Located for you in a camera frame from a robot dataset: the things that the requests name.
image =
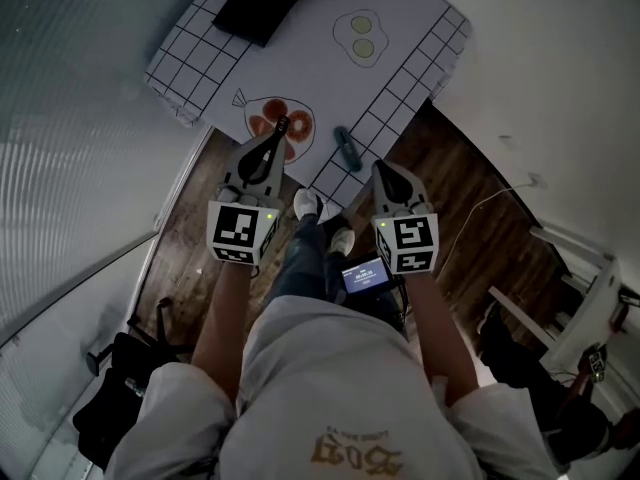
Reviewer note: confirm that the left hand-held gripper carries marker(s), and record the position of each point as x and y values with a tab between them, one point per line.
240	230

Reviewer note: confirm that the small dark blue-green tool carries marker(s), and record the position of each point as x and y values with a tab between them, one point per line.
346	148

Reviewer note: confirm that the flat black box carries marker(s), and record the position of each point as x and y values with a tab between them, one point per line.
255	8

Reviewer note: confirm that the person's white left shoe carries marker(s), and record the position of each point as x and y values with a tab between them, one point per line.
306	204

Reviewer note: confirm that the white t-shirt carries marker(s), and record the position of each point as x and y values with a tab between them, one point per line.
330	383

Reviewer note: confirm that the white wooden stool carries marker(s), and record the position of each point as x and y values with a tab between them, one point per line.
585	313

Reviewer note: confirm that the white wall socket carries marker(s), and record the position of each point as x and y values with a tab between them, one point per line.
537	181

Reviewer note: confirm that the white checked tablecloth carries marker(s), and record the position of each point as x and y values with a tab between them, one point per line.
310	73

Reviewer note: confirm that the person's right forearm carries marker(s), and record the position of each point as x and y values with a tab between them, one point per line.
440	338

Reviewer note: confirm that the clear plastic bottle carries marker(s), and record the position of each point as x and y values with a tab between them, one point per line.
135	387

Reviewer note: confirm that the blank white wall plate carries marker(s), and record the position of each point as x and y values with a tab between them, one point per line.
505	141

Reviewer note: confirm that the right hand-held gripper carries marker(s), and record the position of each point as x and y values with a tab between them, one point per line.
410	243

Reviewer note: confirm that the person's left forearm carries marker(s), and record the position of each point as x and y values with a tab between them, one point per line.
225	328

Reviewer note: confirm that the blue jeans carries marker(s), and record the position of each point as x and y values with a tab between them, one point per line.
300	263

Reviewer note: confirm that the small black display device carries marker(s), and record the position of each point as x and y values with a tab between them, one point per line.
365	275

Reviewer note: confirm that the black office chair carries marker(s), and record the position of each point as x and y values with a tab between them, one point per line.
110	398

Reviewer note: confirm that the person's white right shoe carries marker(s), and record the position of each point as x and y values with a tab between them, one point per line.
342	240

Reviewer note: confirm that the person's white shoe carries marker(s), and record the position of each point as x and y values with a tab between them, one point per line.
342	240
306	204

